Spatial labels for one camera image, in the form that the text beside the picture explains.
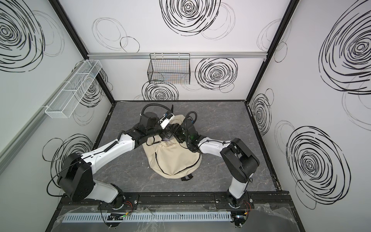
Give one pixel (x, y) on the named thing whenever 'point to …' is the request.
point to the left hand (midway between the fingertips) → (171, 124)
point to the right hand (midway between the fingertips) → (169, 130)
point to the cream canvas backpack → (171, 158)
